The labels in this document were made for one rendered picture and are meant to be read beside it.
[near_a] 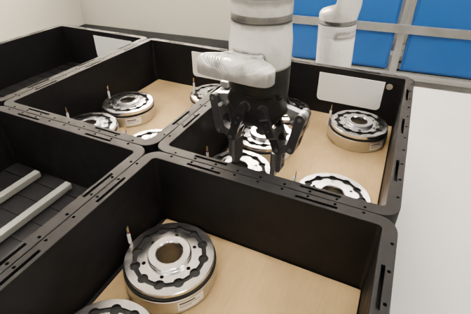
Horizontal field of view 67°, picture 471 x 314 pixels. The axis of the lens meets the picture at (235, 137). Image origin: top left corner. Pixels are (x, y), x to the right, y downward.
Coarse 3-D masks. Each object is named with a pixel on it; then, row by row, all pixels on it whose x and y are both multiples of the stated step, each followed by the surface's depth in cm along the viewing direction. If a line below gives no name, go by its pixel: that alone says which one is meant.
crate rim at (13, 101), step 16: (128, 48) 80; (208, 48) 80; (96, 64) 72; (64, 80) 65; (16, 96) 59; (32, 96) 60; (208, 96) 59; (32, 112) 54; (48, 112) 54; (192, 112) 54; (96, 128) 51; (144, 144) 46
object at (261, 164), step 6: (216, 156) 56; (222, 156) 56; (228, 156) 56; (246, 156) 56; (252, 156) 56; (258, 156) 56; (252, 162) 55; (258, 162) 55; (264, 162) 55; (258, 168) 53; (264, 168) 54
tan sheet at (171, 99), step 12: (156, 84) 88; (168, 84) 88; (180, 84) 88; (156, 96) 82; (168, 96) 82; (180, 96) 82; (156, 108) 77; (168, 108) 77; (180, 108) 77; (156, 120) 72; (168, 120) 72; (132, 132) 68
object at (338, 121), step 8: (344, 112) 68; (352, 112) 69; (360, 112) 69; (368, 112) 68; (336, 120) 67; (344, 120) 66; (376, 120) 67; (336, 128) 63; (344, 128) 64; (352, 128) 63; (376, 128) 63; (384, 128) 63; (352, 136) 62; (360, 136) 61; (368, 136) 61; (376, 136) 61
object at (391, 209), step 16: (304, 64) 72; (320, 64) 71; (400, 80) 66; (208, 112) 55; (400, 112) 54; (176, 128) 50; (400, 128) 50; (160, 144) 46; (400, 144) 46; (192, 160) 44; (208, 160) 44; (400, 160) 44; (256, 176) 41; (272, 176) 41; (400, 176) 41; (304, 192) 39; (320, 192) 39; (400, 192) 38; (368, 208) 36; (384, 208) 36; (400, 208) 37
